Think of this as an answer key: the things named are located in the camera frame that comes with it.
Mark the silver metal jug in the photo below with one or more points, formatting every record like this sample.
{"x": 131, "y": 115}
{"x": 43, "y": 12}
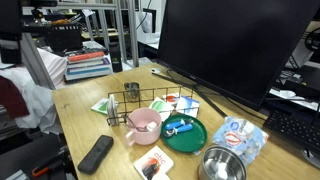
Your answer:
{"x": 132, "y": 91}

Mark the white card with orange circle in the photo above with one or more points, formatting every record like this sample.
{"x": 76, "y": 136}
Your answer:
{"x": 171, "y": 98}

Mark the white blue card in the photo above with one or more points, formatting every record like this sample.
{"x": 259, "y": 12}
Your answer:
{"x": 188, "y": 105}

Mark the metal spoon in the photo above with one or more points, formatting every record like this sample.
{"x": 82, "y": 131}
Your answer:
{"x": 133, "y": 123}

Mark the pink bowl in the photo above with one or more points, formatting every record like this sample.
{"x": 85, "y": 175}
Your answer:
{"x": 146, "y": 136}

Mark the tall black box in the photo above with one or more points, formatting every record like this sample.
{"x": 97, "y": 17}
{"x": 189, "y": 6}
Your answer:
{"x": 115, "y": 56}

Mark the green plate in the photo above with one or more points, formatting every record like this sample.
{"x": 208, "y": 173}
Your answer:
{"x": 186, "y": 140}

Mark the white card with green circle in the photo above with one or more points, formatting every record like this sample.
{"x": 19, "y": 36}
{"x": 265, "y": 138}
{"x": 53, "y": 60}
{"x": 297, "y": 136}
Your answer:
{"x": 101, "y": 106}

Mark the white abc card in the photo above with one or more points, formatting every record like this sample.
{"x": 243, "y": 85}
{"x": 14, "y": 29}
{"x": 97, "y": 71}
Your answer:
{"x": 156, "y": 160}

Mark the blue white book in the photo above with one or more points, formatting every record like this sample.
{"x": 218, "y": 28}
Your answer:
{"x": 88, "y": 73}

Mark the purple spined book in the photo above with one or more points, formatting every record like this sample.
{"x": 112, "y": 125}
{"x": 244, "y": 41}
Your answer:
{"x": 88, "y": 63}

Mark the red book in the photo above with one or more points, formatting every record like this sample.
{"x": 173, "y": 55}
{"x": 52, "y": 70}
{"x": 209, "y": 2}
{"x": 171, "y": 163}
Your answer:
{"x": 86, "y": 56}

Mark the black computer monitor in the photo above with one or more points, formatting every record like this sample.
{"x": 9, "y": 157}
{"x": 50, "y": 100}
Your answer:
{"x": 233, "y": 43}

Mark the black oblong case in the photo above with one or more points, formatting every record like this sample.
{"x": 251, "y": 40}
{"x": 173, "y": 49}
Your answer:
{"x": 96, "y": 153}

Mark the stainless steel bowl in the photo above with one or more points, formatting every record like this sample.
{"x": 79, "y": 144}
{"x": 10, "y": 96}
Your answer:
{"x": 213, "y": 163}

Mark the blue wipes packet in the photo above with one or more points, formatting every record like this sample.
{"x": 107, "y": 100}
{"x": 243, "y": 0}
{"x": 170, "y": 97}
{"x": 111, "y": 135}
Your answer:
{"x": 240, "y": 136}

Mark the black slatted crate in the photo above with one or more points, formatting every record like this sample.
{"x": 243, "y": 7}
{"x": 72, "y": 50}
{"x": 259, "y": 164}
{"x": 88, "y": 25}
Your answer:
{"x": 65, "y": 37}

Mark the white cloth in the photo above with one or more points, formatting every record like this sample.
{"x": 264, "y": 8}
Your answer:
{"x": 36, "y": 96}

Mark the black keyboard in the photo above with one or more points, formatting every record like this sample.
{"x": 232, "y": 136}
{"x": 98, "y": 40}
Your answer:
{"x": 293, "y": 128}

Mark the dark red cloth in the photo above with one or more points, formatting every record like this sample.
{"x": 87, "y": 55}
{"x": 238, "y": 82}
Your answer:
{"x": 11, "y": 96}

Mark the aluminium frame upright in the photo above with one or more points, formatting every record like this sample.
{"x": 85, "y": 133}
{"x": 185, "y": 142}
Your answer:
{"x": 133, "y": 33}

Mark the aluminium frame post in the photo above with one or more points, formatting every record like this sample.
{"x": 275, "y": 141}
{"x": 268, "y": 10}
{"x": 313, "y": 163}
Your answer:
{"x": 36, "y": 60}

